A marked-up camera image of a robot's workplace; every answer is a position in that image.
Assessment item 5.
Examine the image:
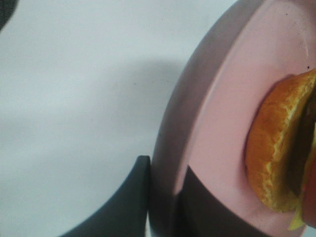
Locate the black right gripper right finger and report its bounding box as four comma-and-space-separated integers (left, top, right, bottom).
172, 165, 308, 237

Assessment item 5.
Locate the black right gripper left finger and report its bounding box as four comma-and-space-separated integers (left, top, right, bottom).
63, 156, 150, 237

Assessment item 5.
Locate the pink round plate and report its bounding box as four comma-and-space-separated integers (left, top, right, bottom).
149, 0, 316, 237

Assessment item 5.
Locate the toy hamburger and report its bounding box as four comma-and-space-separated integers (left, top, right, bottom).
245, 70, 316, 230

